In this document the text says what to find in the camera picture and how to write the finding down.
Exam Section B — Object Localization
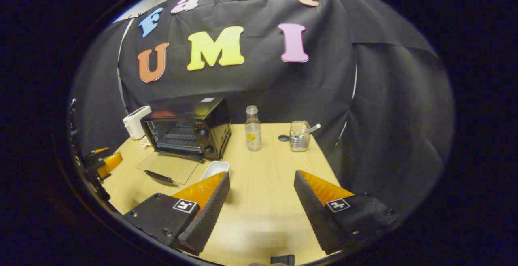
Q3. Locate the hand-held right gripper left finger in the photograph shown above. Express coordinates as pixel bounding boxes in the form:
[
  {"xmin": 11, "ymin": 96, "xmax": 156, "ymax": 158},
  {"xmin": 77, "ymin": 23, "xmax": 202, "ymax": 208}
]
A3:
[{"xmin": 123, "ymin": 172, "xmax": 231, "ymax": 255}]

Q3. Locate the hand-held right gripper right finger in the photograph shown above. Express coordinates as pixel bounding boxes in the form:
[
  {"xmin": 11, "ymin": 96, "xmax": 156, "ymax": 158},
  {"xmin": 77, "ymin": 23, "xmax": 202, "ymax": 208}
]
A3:
[{"xmin": 294, "ymin": 170, "xmax": 399, "ymax": 255}]

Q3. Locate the black electric oven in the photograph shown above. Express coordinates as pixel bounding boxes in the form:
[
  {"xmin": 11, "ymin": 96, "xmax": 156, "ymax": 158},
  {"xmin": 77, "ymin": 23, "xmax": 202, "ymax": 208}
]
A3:
[{"xmin": 136, "ymin": 96, "xmax": 232, "ymax": 185}]

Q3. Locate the metal oven rack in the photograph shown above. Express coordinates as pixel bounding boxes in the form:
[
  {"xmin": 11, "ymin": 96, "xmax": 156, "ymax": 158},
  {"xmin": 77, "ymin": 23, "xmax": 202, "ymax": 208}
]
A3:
[{"xmin": 156, "ymin": 130, "xmax": 203, "ymax": 153}]

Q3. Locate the white toaster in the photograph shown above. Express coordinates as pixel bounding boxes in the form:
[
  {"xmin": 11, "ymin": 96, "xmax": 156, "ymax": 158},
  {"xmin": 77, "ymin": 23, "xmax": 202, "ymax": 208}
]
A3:
[{"xmin": 123, "ymin": 105, "xmax": 152, "ymax": 140}]

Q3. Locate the white rectangular tray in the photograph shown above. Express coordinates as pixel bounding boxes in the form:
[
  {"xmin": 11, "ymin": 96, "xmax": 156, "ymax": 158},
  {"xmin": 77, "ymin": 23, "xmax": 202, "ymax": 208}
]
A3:
[{"xmin": 201, "ymin": 161, "xmax": 230, "ymax": 181}]

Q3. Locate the clear glass bottle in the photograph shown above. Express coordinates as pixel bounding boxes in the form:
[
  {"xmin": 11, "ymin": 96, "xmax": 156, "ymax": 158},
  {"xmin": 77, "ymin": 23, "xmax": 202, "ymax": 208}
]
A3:
[{"xmin": 245, "ymin": 105, "xmax": 262, "ymax": 152}]

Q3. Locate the metal wire utensil holder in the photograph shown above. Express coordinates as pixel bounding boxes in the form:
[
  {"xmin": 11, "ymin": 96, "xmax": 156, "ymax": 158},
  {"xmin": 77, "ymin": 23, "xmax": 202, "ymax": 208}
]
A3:
[{"xmin": 289, "ymin": 121, "xmax": 311, "ymax": 152}]

